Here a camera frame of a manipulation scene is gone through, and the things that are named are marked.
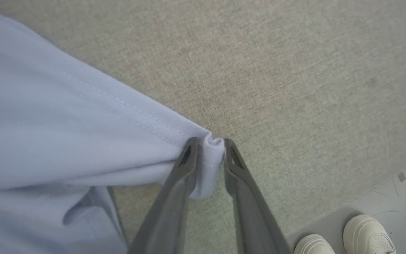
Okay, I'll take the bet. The white sneaker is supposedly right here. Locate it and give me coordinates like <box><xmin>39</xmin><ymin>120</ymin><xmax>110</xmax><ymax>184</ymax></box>
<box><xmin>293</xmin><ymin>234</ymin><xmax>336</xmax><ymax>254</ymax></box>
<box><xmin>343</xmin><ymin>214</ymin><xmax>397</xmax><ymax>254</ymax></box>

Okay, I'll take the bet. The light blue garment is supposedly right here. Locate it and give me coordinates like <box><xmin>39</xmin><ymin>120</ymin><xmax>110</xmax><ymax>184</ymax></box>
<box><xmin>0</xmin><ymin>7</ymin><xmax>227</xmax><ymax>254</ymax></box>

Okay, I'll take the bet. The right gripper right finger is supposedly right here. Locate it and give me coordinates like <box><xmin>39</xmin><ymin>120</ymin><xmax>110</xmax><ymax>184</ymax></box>
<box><xmin>223</xmin><ymin>138</ymin><xmax>292</xmax><ymax>254</ymax></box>

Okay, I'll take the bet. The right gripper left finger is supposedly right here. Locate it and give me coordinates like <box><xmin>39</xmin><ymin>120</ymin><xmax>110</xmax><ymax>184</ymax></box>
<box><xmin>128</xmin><ymin>138</ymin><xmax>201</xmax><ymax>254</ymax></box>

